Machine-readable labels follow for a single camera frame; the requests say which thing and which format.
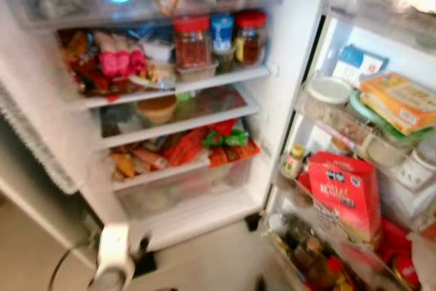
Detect blue and white carton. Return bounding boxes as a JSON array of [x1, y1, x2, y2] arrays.
[[332, 44, 389, 89]]

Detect green plastic plate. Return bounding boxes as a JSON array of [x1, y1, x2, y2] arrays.
[[349, 90, 431, 147]]

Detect red snack bag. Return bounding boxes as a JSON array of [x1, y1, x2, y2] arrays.
[[60, 29, 110, 94]]

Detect clear crisper drawer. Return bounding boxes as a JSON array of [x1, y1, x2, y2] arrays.
[[112, 158, 254, 221]]

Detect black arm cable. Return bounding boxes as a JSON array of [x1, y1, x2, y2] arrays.
[[48, 242, 97, 291]]

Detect white-lid plastic jar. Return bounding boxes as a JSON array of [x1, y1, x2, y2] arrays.
[[305, 75, 352, 125]]

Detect orange cardboard box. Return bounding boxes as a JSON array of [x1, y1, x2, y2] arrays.
[[358, 72, 436, 135]]

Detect clear plastic food container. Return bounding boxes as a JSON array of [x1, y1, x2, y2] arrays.
[[176, 61, 219, 83]]

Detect red and green packet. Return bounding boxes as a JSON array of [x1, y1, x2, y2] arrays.
[[204, 119, 251, 149]]

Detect tan plastic bowl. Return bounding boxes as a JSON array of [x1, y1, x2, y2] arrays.
[[136, 95, 179, 125]]

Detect red round tin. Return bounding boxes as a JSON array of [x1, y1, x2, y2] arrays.
[[392, 254, 422, 290]]

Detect white labelled jar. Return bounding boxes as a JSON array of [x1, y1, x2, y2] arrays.
[[395, 140, 436, 191]]

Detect small yellow-lid bottle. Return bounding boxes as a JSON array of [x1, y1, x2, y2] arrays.
[[283, 143, 306, 180]]

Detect large red-lid glass jar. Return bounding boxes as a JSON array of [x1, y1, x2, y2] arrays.
[[172, 15, 214, 70]]

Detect small red-lid glass jar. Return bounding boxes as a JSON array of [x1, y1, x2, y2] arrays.
[[235, 10, 268, 65]]

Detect blue-lid bottle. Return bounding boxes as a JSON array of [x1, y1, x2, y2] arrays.
[[210, 13, 236, 53]]

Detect red cardboard box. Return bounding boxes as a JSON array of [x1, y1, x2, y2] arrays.
[[307, 151, 382, 244]]

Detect brown glass bottle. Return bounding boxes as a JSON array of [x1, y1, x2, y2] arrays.
[[296, 235, 328, 275]]

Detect white fridge door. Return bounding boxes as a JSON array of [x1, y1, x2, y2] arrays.
[[262, 0, 436, 291]]

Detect pink snack packets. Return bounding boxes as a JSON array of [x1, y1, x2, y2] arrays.
[[94, 31, 147, 78]]

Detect white fridge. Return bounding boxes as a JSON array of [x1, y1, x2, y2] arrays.
[[0, 0, 336, 252]]

